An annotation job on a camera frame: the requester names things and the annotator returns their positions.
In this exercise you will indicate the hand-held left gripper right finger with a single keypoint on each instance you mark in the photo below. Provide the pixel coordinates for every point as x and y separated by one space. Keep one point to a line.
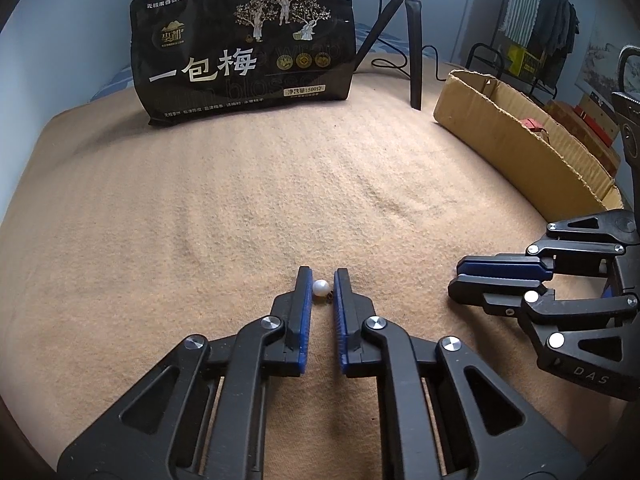
340 330

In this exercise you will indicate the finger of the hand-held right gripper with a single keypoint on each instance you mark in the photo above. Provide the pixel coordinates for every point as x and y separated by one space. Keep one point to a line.
480 296
500 266

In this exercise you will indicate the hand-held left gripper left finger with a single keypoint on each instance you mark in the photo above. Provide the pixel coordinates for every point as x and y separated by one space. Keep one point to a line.
303 320

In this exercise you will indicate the white pearl earring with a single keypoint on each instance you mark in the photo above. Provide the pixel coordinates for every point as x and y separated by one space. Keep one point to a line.
321 289

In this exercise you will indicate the cardboard box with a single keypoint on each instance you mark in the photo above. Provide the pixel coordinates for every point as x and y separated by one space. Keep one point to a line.
500 115

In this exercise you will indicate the reddish brown box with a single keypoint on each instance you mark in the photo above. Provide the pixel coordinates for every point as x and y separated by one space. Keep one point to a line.
595 125

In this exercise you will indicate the yellow box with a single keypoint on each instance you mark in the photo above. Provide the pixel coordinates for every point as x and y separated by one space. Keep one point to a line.
530 62

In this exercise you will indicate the dark hanging clothes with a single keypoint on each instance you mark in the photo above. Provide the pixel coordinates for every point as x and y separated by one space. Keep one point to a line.
555 15

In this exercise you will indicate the tan blanket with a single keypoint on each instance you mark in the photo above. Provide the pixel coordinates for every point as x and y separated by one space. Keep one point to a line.
200 210

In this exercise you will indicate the black metal clothes rack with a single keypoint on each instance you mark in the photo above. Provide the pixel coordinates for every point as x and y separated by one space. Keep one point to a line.
487 50

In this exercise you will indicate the black mini tripod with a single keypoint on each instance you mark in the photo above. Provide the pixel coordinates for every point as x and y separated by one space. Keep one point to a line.
414 50

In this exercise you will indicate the black printed snack bag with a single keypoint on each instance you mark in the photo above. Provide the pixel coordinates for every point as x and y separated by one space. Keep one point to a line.
225 70

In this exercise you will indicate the landscape wall poster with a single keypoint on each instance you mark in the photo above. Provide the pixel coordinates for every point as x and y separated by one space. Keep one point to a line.
600 55

